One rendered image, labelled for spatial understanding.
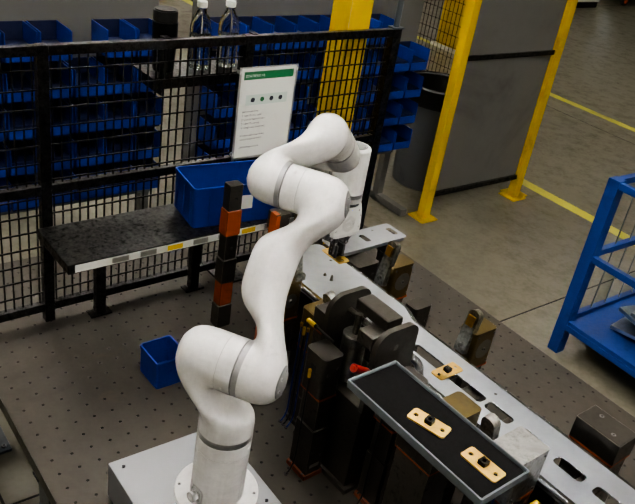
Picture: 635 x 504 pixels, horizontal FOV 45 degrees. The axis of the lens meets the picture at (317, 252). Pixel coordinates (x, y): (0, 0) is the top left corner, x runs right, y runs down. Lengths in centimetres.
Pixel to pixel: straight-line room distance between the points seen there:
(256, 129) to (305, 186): 97
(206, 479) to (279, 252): 52
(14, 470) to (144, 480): 122
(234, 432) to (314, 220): 47
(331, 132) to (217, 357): 53
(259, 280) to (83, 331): 100
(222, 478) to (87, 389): 64
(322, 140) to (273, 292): 34
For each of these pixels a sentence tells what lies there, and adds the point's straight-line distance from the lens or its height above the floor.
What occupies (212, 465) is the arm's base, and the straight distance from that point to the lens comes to 170.
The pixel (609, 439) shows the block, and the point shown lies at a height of 103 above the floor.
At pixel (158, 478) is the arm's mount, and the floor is 80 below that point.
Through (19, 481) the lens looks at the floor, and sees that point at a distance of 298.
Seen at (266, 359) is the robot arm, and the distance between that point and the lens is 152.
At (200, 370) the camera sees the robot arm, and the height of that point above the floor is 117.
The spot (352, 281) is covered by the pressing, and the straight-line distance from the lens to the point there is 224.
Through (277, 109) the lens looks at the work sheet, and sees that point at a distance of 255.
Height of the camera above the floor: 215
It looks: 29 degrees down
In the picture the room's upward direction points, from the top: 10 degrees clockwise
